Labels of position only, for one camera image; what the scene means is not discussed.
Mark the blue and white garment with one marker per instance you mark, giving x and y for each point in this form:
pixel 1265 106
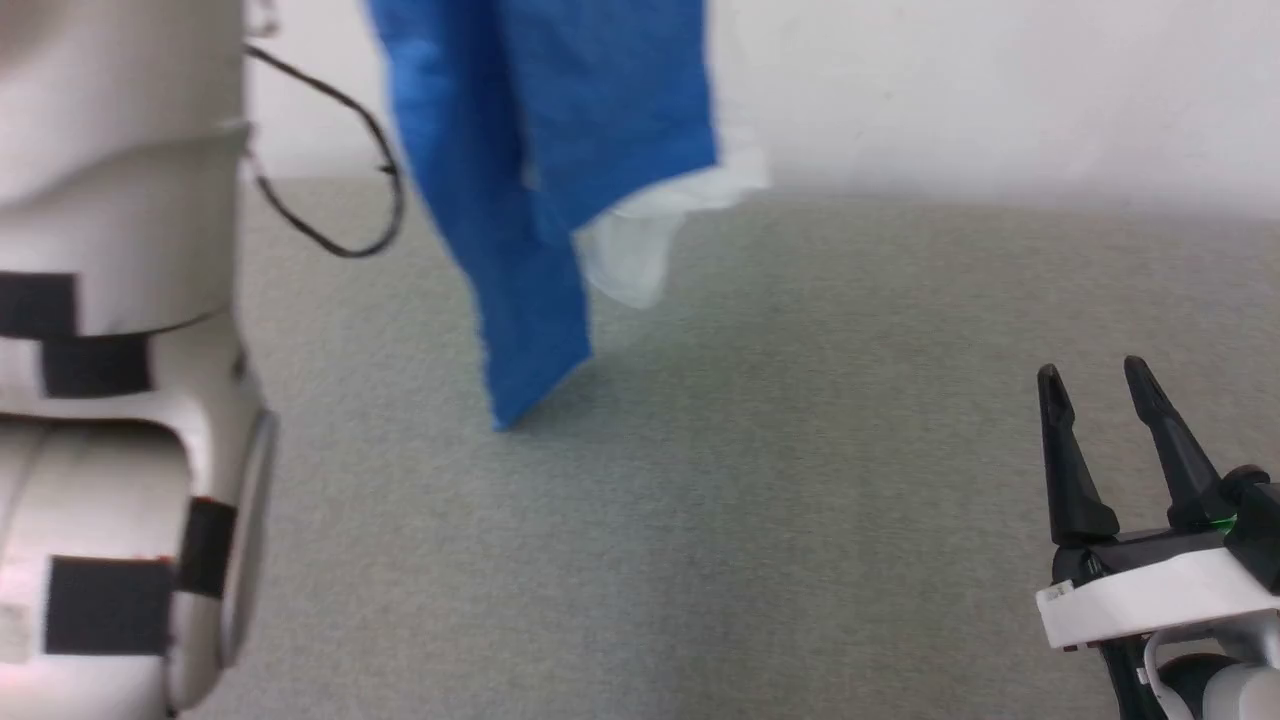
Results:
pixel 520 150

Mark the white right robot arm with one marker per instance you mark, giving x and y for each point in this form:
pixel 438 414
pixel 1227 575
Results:
pixel 1230 685

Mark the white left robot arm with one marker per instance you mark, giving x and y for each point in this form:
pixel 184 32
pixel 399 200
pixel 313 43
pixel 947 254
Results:
pixel 110 200

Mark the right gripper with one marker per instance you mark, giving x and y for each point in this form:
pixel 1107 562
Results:
pixel 1160 590

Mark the blue cloth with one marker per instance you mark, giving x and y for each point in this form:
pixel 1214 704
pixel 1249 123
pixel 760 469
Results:
pixel 750 500

